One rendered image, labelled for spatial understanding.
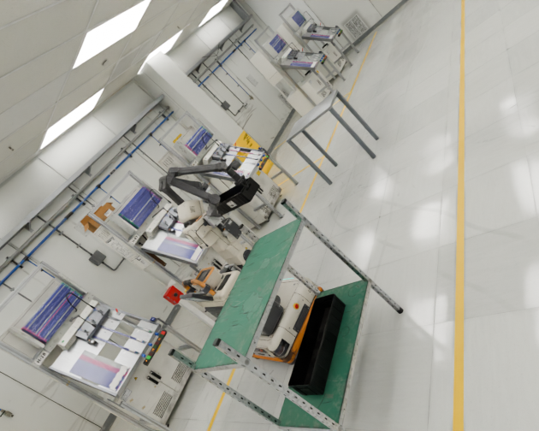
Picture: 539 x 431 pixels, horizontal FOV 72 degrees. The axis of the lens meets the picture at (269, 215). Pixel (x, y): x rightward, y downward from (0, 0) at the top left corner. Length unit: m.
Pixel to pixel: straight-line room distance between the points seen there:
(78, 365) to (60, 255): 2.22
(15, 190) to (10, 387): 2.46
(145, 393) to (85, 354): 0.69
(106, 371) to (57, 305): 0.80
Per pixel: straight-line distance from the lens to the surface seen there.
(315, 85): 8.23
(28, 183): 6.12
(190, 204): 2.90
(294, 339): 3.01
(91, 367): 3.90
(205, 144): 5.53
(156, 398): 4.19
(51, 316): 4.09
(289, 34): 9.44
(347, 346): 2.21
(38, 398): 5.57
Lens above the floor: 1.74
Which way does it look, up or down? 18 degrees down
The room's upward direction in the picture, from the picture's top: 48 degrees counter-clockwise
